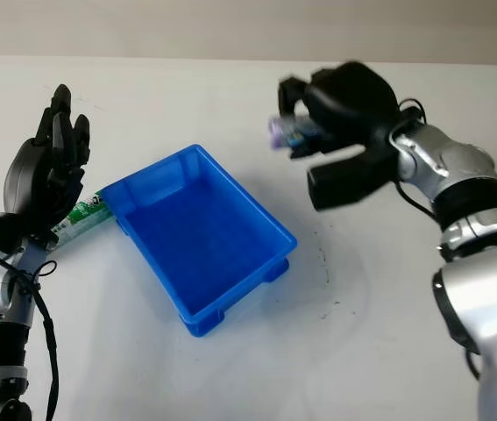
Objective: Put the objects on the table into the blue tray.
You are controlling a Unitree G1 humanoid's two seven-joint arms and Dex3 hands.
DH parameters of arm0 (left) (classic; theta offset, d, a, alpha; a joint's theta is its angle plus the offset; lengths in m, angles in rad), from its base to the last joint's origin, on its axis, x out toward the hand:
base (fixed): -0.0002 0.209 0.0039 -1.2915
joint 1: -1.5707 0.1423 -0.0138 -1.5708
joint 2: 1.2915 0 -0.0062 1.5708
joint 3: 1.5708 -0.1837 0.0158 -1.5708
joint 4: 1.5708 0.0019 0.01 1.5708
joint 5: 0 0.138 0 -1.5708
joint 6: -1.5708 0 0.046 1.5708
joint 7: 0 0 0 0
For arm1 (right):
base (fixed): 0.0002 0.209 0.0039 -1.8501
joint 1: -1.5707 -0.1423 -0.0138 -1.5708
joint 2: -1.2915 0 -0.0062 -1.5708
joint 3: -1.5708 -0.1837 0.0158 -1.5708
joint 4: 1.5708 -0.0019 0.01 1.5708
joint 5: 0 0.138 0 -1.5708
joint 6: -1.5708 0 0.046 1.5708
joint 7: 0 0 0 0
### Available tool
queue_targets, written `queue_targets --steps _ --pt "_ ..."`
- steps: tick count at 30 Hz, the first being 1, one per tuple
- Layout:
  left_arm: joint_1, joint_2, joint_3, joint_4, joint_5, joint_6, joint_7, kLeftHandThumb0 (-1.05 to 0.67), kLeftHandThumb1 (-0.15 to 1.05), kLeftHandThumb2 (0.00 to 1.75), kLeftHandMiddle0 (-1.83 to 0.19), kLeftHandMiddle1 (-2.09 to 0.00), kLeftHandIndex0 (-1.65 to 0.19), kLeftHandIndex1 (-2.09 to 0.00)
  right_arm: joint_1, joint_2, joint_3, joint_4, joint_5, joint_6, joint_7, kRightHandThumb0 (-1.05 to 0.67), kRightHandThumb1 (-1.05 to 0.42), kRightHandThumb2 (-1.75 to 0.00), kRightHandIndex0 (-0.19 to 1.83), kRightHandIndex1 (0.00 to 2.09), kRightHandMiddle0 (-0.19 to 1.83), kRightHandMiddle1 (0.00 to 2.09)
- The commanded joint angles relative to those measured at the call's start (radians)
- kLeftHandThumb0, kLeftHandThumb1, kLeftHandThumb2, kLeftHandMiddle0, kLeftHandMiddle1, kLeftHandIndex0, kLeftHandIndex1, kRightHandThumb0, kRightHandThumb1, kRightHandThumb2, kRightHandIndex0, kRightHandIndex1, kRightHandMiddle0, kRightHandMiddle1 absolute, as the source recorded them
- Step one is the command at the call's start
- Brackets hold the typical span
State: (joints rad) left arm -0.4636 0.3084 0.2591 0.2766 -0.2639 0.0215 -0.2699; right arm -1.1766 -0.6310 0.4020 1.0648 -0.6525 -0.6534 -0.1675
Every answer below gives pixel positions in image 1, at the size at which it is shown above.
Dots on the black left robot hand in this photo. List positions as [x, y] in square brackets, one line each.
[33, 184]

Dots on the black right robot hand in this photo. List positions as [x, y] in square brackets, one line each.
[353, 105]

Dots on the green toothpaste box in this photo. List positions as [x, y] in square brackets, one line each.
[83, 215]

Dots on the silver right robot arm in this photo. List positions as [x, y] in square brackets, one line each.
[484, 263]

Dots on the blue plastic tray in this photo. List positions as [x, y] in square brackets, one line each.
[213, 245]

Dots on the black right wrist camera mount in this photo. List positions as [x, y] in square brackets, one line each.
[344, 184]

